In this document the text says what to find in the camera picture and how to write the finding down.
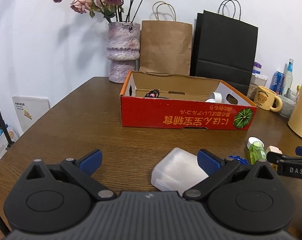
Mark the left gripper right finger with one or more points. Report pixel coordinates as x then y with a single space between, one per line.
220 172

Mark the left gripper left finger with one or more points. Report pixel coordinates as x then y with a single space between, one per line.
80 171

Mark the white yellow charger plug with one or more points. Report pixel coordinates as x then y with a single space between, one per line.
273 149

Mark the green spray bottle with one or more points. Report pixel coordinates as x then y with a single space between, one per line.
256 150

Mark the blue bottle cap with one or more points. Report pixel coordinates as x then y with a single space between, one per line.
242 161

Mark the translucent white plastic box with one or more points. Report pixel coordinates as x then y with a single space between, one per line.
177 171

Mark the yellow bear mug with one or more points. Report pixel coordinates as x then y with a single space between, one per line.
267 99

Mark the blue soda can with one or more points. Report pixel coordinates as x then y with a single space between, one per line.
277 82

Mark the clear seed container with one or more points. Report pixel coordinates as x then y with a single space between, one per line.
256 80

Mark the white calendar card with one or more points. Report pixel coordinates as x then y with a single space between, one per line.
30 109

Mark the black light stand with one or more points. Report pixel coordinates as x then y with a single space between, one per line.
6 133

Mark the purple white jar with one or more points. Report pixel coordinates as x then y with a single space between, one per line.
257 68

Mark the red cardboard box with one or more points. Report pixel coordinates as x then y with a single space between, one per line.
175 101

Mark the black paper bag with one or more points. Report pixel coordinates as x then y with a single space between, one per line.
224 48

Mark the purple textured vase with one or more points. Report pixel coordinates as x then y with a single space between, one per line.
122 49

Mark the brown paper bag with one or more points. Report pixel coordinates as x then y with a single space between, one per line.
165 46

